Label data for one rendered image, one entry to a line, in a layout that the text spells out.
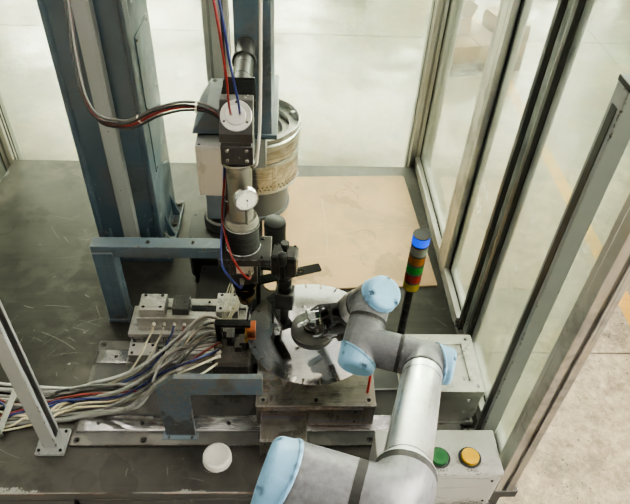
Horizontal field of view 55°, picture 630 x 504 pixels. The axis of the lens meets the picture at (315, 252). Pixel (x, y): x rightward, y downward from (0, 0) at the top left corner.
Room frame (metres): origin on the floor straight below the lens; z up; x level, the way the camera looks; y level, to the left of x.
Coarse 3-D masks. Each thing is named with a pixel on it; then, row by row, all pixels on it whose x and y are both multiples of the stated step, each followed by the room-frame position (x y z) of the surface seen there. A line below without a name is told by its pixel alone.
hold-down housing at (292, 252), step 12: (276, 252) 0.96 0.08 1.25; (288, 252) 0.96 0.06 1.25; (276, 264) 0.95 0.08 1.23; (288, 264) 0.94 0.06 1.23; (276, 276) 0.96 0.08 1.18; (288, 276) 0.94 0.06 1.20; (276, 288) 0.97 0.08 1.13; (288, 288) 0.96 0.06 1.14; (276, 300) 0.95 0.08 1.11; (288, 300) 0.95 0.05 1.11
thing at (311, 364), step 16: (304, 288) 1.15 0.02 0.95; (304, 304) 1.09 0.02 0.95; (256, 320) 1.02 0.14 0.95; (256, 336) 0.97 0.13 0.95; (272, 336) 0.97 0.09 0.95; (288, 336) 0.98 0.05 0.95; (256, 352) 0.92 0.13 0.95; (272, 352) 0.92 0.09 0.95; (288, 352) 0.93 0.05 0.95; (304, 352) 0.93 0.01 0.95; (320, 352) 0.93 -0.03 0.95; (336, 352) 0.93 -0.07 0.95; (288, 368) 0.88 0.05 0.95; (304, 368) 0.88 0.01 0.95; (320, 368) 0.88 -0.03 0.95; (336, 368) 0.89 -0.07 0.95; (304, 384) 0.84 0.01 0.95
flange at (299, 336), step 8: (312, 312) 1.05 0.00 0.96; (296, 320) 1.02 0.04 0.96; (304, 320) 1.02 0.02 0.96; (296, 328) 0.99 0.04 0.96; (304, 328) 0.99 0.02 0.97; (312, 328) 0.99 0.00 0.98; (296, 336) 0.97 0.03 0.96; (304, 336) 0.97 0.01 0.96; (312, 336) 0.97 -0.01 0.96; (304, 344) 0.95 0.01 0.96; (312, 344) 0.95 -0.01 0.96; (320, 344) 0.95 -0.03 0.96
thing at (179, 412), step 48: (240, 192) 0.93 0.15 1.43; (240, 240) 0.95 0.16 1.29; (240, 336) 1.00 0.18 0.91; (192, 384) 0.80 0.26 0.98; (240, 384) 0.81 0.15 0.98; (336, 384) 0.91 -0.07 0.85; (384, 384) 0.99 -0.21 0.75; (96, 432) 0.79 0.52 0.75; (144, 432) 0.80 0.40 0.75; (192, 432) 0.80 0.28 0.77; (240, 432) 0.81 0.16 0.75; (288, 432) 0.78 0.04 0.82; (336, 432) 0.83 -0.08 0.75
